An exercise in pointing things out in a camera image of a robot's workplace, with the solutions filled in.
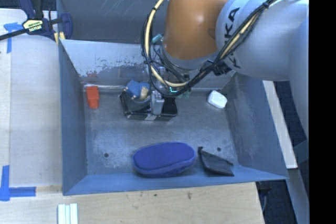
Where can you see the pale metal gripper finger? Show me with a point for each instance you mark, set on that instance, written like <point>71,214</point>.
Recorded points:
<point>157,103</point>

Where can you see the black rectangular box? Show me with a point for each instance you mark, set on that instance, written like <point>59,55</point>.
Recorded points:
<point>169,109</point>

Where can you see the blue toy figure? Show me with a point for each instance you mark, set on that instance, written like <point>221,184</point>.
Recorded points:
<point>136,89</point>

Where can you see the grey metal bin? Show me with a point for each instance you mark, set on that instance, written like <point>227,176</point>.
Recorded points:
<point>126,133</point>

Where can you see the blue oval pouch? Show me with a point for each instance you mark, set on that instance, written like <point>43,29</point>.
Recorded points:
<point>163,158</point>

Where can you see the white rounded block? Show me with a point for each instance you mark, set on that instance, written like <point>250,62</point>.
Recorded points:
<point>217,99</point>

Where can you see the orange-red plastic block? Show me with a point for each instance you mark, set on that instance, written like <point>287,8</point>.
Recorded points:
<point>92,96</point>

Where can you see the black folded cloth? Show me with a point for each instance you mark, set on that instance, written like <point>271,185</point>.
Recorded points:
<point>215,163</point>

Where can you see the pale wood board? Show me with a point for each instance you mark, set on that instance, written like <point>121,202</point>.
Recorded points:
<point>34,112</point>

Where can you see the black cylinder on white bracket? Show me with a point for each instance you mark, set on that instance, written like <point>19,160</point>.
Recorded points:
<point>222,68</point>

